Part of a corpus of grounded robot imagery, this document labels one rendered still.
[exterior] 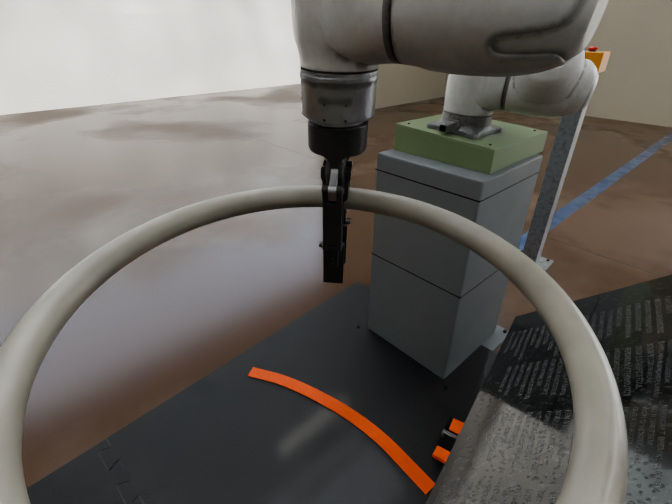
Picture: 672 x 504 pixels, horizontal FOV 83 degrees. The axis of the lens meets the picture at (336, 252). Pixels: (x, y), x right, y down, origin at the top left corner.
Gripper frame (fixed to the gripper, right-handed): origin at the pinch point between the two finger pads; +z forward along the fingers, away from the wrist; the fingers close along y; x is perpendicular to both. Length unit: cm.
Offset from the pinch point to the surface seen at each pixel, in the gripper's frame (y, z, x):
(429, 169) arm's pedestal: -66, 11, 23
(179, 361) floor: -49, 92, -67
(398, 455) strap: -17, 85, 20
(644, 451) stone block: 25.0, 3.8, 33.2
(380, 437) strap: -22, 86, 14
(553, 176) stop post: -142, 41, 97
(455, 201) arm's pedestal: -58, 18, 31
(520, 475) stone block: 23.9, 12.7, 24.1
